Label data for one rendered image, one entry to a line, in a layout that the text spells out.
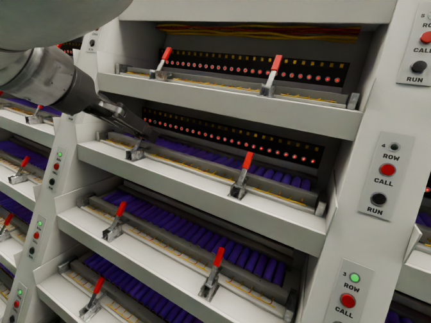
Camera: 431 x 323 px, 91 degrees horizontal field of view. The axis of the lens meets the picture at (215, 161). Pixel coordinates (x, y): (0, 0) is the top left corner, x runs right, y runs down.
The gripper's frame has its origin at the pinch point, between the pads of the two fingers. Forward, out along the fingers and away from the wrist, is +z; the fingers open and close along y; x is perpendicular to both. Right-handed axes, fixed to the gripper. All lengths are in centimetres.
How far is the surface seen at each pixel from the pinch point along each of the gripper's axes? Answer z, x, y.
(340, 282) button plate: -0.4, -13.6, 45.9
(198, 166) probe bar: 5.0, -3.3, 14.8
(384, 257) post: -1, -8, 50
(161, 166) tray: 1.7, -6.3, 7.6
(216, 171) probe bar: 4.8, -3.2, 19.6
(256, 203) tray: 0.7, -6.9, 30.8
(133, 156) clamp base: -0.5, -6.2, 1.0
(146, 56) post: 8.1, 25.6, -18.0
